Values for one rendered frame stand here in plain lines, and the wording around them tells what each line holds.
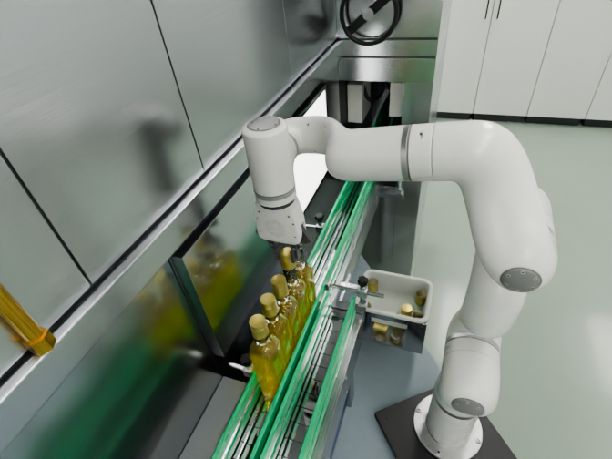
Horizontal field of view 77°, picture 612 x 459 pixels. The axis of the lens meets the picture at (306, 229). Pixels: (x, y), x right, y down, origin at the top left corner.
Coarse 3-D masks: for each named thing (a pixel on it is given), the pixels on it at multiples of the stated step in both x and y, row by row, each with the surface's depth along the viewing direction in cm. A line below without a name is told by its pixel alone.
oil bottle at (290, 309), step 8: (288, 296) 92; (280, 304) 90; (288, 304) 90; (296, 304) 93; (280, 312) 90; (288, 312) 90; (296, 312) 94; (296, 320) 95; (296, 328) 96; (296, 336) 97; (296, 344) 98
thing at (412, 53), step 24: (336, 0) 139; (408, 0) 132; (432, 0) 129; (408, 24) 136; (432, 24) 134; (360, 48) 147; (384, 48) 144; (408, 48) 141; (432, 48) 139; (360, 72) 153; (384, 72) 150; (408, 72) 147; (432, 72) 144
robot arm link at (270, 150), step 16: (256, 128) 67; (272, 128) 66; (256, 144) 66; (272, 144) 66; (288, 144) 69; (256, 160) 69; (272, 160) 68; (288, 160) 71; (256, 176) 71; (272, 176) 70; (288, 176) 72; (256, 192) 75; (272, 192) 73
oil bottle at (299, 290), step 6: (300, 282) 95; (288, 288) 94; (294, 288) 94; (300, 288) 94; (306, 288) 98; (294, 294) 94; (300, 294) 94; (306, 294) 99; (300, 300) 95; (306, 300) 100; (300, 306) 96; (306, 306) 101; (300, 312) 98; (306, 312) 102; (306, 318) 102
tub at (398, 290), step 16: (368, 272) 129; (384, 272) 128; (384, 288) 131; (400, 288) 129; (416, 288) 126; (432, 288) 121; (384, 304) 127; (400, 304) 126; (416, 304) 125; (416, 320) 113
